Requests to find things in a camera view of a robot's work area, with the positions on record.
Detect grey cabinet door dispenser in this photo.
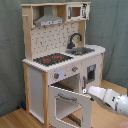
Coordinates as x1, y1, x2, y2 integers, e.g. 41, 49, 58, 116
87, 65, 96, 82

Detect silver toy pot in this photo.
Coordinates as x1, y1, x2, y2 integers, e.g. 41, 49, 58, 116
72, 49, 83, 55

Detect grey range hood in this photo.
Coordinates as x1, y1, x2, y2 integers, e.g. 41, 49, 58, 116
34, 5, 64, 27

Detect white oven door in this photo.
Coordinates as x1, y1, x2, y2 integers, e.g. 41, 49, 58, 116
49, 86, 92, 128

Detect grey toy sink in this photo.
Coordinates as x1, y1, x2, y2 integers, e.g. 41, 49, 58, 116
65, 47, 95, 55

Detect wooden toy kitchen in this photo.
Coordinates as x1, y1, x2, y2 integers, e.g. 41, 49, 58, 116
22, 2, 105, 128

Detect black toy faucet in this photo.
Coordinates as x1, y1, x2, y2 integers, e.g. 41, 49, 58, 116
67, 33, 83, 49

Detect black toy stovetop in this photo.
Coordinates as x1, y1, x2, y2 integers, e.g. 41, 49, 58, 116
34, 53, 71, 66

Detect toy microwave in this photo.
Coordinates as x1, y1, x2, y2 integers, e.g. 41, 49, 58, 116
66, 3, 90, 21

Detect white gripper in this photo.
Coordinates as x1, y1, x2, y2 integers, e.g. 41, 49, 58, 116
83, 86, 118, 110

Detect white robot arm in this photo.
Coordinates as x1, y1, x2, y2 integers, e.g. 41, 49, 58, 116
83, 86, 128, 117

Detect red right stove knob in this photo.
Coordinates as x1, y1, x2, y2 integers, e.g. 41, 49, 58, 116
71, 66, 79, 73

